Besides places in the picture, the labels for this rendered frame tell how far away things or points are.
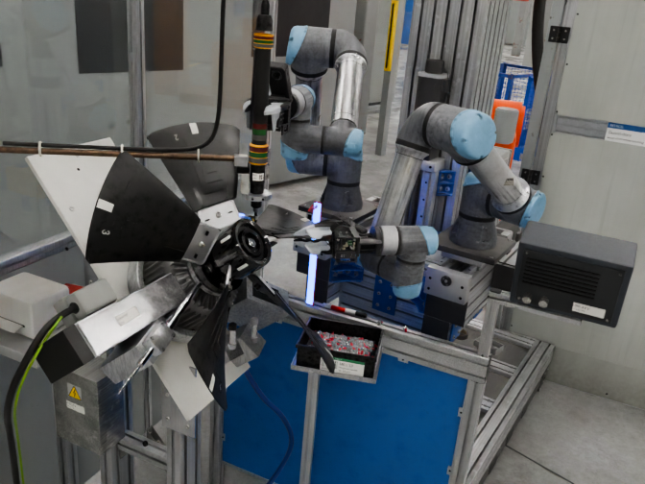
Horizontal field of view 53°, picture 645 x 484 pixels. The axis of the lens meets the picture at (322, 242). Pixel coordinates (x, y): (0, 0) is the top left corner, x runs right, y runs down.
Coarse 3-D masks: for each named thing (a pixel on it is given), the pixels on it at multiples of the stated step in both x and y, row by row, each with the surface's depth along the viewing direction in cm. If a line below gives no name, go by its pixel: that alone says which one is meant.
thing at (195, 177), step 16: (176, 128) 157; (208, 128) 160; (224, 128) 161; (160, 144) 154; (176, 144) 155; (192, 144) 156; (208, 144) 157; (224, 144) 158; (176, 160) 154; (192, 160) 154; (208, 160) 155; (176, 176) 153; (192, 176) 153; (208, 176) 153; (224, 176) 154; (192, 192) 152; (208, 192) 152; (224, 192) 152; (192, 208) 151
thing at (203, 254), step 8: (200, 224) 140; (200, 232) 141; (216, 232) 143; (192, 240) 140; (200, 240) 141; (208, 240) 143; (192, 248) 141; (200, 248) 142; (208, 248) 144; (184, 256) 141; (192, 256) 142; (200, 256) 143; (200, 264) 144
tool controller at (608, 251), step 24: (528, 240) 158; (552, 240) 158; (576, 240) 158; (600, 240) 157; (624, 240) 157; (528, 264) 160; (552, 264) 157; (576, 264) 154; (600, 264) 152; (624, 264) 149; (528, 288) 164; (552, 288) 160; (576, 288) 158; (600, 288) 155; (624, 288) 152; (576, 312) 161; (600, 312) 158
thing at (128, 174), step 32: (128, 160) 127; (128, 192) 127; (160, 192) 132; (96, 224) 123; (128, 224) 128; (160, 224) 133; (192, 224) 138; (96, 256) 125; (128, 256) 130; (160, 256) 136
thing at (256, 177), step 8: (264, 8) 137; (264, 16) 137; (256, 24) 138; (264, 24) 137; (272, 24) 138; (256, 168) 148; (264, 168) 149; (256, 176) 149; (264, 176) 150; (256, 184) 150; (256, 192) 151
